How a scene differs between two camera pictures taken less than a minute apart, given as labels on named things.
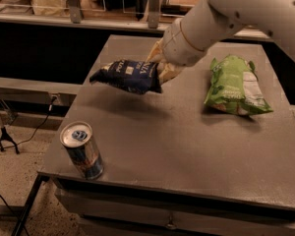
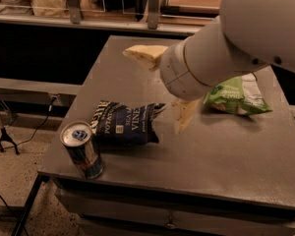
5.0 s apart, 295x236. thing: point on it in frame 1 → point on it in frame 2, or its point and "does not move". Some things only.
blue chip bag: [133, 77] → [115, 125]
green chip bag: [234, 88] does not move
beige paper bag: [49, 0] does not move
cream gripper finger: [167, 71] → [183, 112]
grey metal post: [74, 3] does not move
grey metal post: [153, 6] does not move
